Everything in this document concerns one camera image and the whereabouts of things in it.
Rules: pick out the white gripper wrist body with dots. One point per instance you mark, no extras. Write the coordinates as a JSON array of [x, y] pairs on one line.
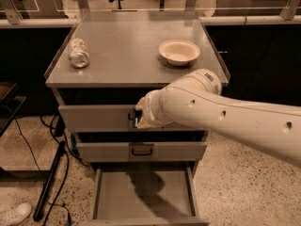
[[151, 109]]

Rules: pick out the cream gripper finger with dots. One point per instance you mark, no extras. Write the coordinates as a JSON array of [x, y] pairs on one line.
[[140, 105], [143, 124]]

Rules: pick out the dark blue rxbar packet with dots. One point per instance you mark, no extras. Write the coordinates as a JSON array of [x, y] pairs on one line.
[[137, 117]]

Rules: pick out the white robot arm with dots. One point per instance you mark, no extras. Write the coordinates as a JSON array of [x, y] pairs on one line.
[[195, 100]]

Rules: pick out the grey drawer cabinet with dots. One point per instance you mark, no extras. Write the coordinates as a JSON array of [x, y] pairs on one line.
[[125, 64]]

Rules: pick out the grey top drawer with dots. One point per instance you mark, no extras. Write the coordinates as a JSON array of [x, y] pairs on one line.
[[98, 118]]

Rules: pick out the grey drawer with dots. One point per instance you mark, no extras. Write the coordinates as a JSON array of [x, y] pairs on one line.
[[141, 151], [144, 196], [98, 118]]

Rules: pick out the grey middle drawer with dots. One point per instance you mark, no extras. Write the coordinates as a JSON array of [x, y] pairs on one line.
[[141, 151]]

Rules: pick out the grey bottom drawer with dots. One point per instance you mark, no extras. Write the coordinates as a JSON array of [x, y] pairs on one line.
[[144, 196]]

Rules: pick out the white paper bowl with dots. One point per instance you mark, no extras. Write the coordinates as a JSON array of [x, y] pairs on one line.
[[179, 52]]

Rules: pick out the silver soda can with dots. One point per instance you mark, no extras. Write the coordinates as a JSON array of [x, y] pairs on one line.
[[78, 53]]

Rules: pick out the black metal floor bar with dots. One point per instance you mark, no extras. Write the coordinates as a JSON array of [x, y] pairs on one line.
[[38, 213]]

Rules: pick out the white sneaker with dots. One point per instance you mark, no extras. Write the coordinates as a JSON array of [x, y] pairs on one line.
[[16, 214]]

